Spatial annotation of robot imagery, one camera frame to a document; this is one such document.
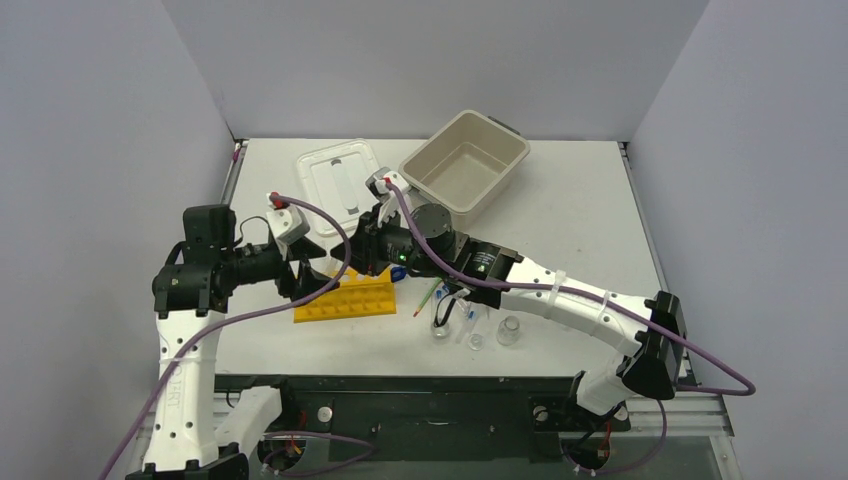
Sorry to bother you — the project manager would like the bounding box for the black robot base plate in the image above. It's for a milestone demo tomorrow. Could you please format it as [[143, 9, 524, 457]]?
[[214, 374, 637, 462]]

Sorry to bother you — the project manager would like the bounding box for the yellow test tube rack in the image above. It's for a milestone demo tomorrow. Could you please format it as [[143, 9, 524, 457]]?
[[293, 268, 397, 323]]

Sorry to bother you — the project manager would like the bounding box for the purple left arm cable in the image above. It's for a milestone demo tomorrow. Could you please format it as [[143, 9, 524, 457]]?
[[97, 193, 354, 480]]

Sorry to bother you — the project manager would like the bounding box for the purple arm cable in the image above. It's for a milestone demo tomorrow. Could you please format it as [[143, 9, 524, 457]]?
[[97, 193, 354, 480], [384, 178, 758, 477]]

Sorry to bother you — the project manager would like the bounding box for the beige plastic bin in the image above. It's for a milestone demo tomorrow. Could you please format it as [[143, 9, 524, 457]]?
[[399, 110, 531, 230]]

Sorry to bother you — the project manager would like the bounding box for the small glass dish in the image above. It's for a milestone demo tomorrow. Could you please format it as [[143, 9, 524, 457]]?
[[467, 334, 485, 351]]

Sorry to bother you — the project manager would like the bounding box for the blue capped test tube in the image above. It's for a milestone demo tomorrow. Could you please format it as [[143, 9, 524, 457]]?
[[455, 306, 479, 344]]

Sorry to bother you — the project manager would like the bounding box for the graduated cylinder blue base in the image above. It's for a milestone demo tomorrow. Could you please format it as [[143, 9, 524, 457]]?
[[390, 265, 407, 283]]

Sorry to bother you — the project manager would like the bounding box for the white bin lid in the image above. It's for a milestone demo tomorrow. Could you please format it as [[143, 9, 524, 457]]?
[[296, 139, 382, 233]]

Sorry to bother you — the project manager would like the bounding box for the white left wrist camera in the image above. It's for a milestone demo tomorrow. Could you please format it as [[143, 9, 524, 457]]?
[[265, 192, 310, 260]]

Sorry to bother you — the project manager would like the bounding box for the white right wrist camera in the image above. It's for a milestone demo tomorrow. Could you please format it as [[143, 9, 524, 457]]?
[[365, 167, 410, 224]]

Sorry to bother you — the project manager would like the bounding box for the small glass flask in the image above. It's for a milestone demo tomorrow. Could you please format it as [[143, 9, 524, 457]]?
[[496, 315, 521, 346]]

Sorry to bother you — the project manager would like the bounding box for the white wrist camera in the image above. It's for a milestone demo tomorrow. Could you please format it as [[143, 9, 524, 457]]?
[[265, 192, 310, 260], [365, 167, 410, 224]]

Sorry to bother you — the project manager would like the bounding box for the aluminium rail frame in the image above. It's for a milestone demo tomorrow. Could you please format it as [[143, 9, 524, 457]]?
[[279, 395, 741, 479]]

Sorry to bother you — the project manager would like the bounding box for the small glass beaker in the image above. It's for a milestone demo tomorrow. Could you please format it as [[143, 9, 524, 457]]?
[[430, 317, 451, 342]]

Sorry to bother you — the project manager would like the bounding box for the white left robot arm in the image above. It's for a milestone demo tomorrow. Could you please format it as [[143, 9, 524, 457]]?
[[129, 194, 351, 479]]

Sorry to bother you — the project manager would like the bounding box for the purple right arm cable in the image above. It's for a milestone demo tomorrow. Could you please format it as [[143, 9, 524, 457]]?
[[384, 178, 758, 477]]

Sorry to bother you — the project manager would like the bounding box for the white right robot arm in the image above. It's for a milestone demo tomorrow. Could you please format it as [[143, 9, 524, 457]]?
[[330, 204, 685, 427]]

